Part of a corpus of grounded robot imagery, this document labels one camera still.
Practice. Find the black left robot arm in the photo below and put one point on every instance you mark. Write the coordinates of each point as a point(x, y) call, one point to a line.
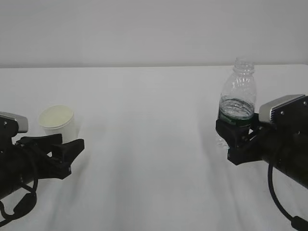
point(12, 170)

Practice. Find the clear water bottle green label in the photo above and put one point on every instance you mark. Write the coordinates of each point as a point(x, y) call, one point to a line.
point(238, 96)

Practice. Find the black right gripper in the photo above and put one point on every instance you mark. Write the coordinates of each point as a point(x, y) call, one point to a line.
point(248, 143)

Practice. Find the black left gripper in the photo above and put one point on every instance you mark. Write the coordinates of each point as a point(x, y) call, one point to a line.
point(48, 157)

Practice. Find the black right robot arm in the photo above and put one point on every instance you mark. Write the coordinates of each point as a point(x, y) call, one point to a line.
point(286, 148)

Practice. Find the white paper cup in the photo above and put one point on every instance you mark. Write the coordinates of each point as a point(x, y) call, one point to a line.
point(59, 119)

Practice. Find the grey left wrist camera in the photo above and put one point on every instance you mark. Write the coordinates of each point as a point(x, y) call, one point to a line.
point(12, 124)

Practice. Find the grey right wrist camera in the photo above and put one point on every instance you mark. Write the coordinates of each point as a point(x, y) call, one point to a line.
point(288, 114)

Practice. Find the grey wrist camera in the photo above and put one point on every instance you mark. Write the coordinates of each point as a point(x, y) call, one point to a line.
point(12, 124)
point(288, 114)

